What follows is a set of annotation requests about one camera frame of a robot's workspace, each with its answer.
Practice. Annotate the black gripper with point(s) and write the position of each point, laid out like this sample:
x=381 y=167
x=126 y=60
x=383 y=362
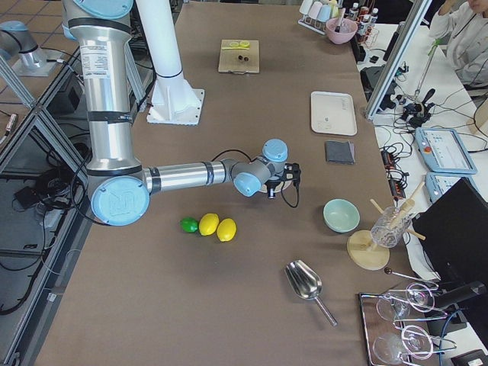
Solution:
x=273 y=188

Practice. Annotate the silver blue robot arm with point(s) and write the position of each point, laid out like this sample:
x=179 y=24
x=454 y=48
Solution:
x=120 y=188
x=16 y=40

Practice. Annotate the cream rabbit tray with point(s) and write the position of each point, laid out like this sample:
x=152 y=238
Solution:
x=332 y=113

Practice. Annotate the mirror tray with rack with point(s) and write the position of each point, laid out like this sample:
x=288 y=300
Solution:
x=374 y=326

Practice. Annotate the grey folded cloth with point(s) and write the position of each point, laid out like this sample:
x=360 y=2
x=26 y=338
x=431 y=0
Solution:
x=340 y=152

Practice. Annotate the mint green bowl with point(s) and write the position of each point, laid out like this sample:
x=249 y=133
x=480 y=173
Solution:
x=341 y=215

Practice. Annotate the yellow lemon outer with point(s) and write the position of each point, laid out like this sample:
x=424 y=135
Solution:
x=226 y=230

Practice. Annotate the yellow lemon near lime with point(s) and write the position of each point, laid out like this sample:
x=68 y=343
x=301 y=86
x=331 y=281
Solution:
x=208 y=224

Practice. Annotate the wooden glass drying stand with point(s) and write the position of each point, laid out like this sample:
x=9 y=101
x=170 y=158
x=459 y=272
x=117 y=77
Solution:
x=371 y=256

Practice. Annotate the clear textured glass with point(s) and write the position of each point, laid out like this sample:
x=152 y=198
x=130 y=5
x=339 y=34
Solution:
x=390 y=227

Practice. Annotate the silver metal scoop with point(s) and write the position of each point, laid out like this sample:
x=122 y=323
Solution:
x=307 y=285

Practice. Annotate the green lime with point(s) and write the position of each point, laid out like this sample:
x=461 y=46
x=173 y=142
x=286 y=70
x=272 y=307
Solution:
x=189 y=224

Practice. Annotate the wooden cutting board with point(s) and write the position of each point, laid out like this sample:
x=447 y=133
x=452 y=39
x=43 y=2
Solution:
x=229 y=62

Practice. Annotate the teach pendant lower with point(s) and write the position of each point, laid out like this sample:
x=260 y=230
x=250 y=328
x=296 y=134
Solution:
x=438 y=183

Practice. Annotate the teach pendant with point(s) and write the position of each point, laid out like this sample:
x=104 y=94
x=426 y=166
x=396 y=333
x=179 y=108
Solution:
x=438 y=183
x=443 y=151

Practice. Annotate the teach pendant upper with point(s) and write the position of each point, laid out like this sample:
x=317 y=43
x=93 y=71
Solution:
x=443 y=151

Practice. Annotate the pastel cup rack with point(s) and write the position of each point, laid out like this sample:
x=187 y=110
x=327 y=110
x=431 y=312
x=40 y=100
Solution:
x=315 y=14

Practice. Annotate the bottle rack with bottles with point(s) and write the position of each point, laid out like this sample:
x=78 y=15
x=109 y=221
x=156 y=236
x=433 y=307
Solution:
x=364 y=14

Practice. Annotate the black monitor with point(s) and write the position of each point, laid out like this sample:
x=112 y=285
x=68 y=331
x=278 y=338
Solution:
x=455 y=230

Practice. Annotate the wine glass upper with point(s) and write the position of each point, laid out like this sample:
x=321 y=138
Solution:
x=399 y=304

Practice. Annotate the wine glass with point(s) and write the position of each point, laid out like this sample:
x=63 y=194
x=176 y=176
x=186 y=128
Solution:
x=399 y=304
x=412 y=343

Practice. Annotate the wine glass lower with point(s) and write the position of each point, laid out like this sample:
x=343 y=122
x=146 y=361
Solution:
x=412 y=343

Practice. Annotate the person in white coat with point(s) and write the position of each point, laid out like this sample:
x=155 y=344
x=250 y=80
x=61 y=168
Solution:
x=466 y=49

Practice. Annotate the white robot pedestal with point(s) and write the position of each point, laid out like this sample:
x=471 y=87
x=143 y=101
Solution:
x=173 y=101

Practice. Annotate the aluminium frame post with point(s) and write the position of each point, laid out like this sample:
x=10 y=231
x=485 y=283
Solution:
x=418 y=16

